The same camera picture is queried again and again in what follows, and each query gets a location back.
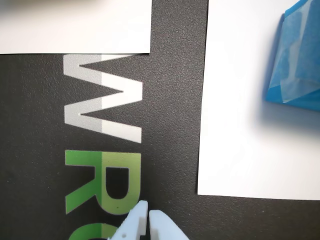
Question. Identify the white paper sheet marked 1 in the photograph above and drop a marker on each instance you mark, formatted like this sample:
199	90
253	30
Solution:
75	27

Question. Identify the white paper sheet marked HOME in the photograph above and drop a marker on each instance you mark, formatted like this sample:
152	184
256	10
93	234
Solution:
237	125

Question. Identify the blue paper box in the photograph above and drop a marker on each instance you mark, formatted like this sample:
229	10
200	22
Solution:
297	57

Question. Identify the black printed mat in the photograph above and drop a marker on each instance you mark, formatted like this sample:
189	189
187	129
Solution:
37	150

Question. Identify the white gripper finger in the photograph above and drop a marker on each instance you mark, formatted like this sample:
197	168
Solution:
162	227
132	225

